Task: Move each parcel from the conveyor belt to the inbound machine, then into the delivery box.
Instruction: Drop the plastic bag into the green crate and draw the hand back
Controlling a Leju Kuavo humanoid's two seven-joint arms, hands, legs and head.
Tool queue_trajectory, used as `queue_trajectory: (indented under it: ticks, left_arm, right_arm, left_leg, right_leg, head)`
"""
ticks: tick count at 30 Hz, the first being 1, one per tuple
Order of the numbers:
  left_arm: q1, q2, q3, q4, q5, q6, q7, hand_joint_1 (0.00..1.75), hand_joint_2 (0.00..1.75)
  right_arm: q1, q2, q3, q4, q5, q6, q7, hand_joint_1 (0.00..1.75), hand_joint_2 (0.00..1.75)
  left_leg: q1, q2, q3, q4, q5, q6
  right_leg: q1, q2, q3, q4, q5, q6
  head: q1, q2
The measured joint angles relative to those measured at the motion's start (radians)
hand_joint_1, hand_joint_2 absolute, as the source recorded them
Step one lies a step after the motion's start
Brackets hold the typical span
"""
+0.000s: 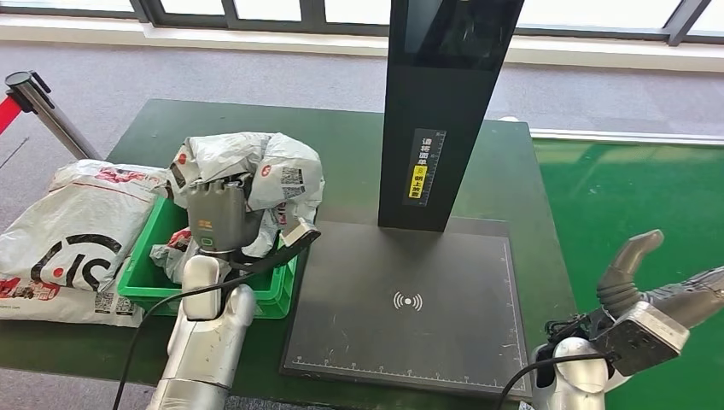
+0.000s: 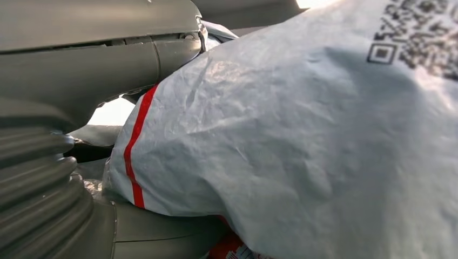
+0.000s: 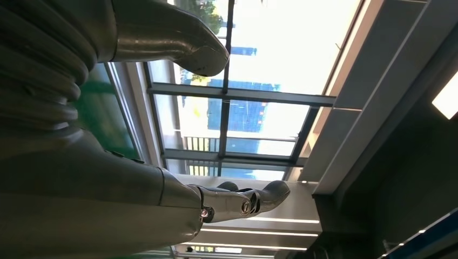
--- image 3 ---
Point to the white ceiling light panel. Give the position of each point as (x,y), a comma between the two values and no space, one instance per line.
(447,100)

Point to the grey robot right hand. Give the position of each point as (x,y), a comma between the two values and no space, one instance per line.
(89,200)

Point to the white window sill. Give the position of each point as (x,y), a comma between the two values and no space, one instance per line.
(137,107)

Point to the ceiling strip light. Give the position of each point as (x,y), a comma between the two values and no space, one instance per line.
(257,232)
(286,221)
(250,246)

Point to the white conveyor edge rail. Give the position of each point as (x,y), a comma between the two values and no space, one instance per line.
(116,93)

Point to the blue glass building outside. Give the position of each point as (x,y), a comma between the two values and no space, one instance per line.
(247,116)

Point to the dark window frame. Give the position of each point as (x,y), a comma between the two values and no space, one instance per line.
(224,118)

